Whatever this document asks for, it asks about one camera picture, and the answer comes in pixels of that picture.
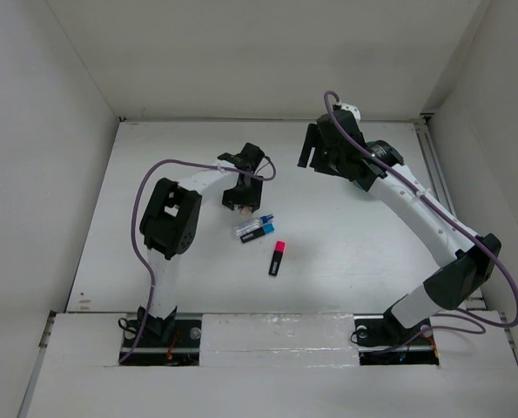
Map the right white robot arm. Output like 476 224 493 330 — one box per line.
298 110 501 347

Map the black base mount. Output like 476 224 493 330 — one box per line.
118 316 202 367
350 314 440 366

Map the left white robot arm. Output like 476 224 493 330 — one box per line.
138 143 266 346

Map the blue black highlighter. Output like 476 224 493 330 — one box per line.
239 223 275 244

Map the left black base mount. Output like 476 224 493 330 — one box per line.
118 316 202 367

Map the clear blue-capped glue bottle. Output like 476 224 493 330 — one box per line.
233 214 274 237

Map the pink black highlighter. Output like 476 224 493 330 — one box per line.
268 240 286 277

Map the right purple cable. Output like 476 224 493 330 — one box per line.
323 90 518 354

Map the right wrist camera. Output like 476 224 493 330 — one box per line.
333 102 361 121

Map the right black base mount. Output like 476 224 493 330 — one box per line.
350 314 440 366

